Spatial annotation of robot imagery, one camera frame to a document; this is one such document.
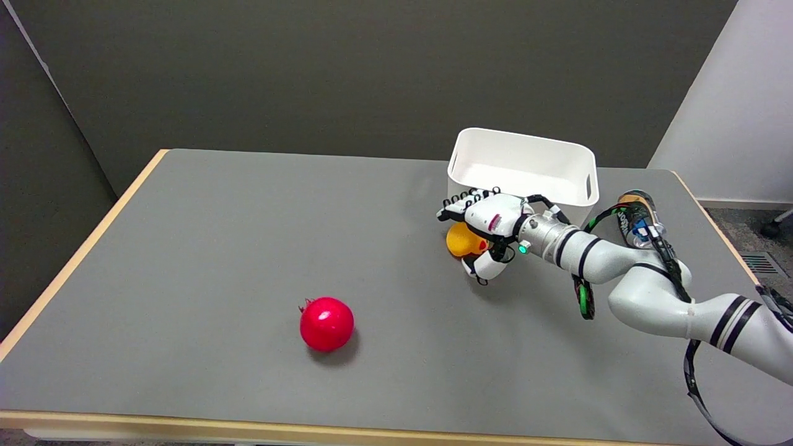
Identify black cable loop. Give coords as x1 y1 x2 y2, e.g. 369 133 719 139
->
683 339 793 446

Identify black cable bundle green wires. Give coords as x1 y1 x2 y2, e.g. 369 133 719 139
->
573 201 793 329

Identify black chair caster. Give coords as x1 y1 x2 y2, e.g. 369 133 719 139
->
760 209 793 239

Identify black gold drink can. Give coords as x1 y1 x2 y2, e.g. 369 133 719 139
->
616 190 667 249

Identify yellow rubber duck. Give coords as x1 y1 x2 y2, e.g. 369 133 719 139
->
446 222 490 258

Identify short black wrist cable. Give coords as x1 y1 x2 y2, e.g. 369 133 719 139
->
527 194 571 225

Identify white plastic bin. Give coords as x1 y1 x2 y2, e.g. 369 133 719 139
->
447 128 600 230

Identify floor vent grille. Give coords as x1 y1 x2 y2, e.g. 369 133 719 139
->
740 252 781 277

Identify red pomegranate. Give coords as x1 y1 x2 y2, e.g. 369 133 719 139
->
299 297 355 353

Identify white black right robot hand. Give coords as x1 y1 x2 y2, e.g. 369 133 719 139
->
436 186 534 286

